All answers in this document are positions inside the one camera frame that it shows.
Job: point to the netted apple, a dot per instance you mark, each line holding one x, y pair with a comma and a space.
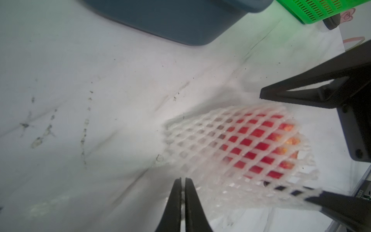
264, 143

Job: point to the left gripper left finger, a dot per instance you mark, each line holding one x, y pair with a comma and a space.
171, 218

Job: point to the right green plastic basket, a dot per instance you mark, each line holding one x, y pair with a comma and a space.
311, 11

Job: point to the dark teal plastic bin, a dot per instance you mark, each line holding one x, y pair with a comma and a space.
190, 22

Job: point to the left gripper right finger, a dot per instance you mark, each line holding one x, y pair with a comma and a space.
195, 217

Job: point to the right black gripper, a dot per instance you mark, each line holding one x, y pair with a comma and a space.
343, 82

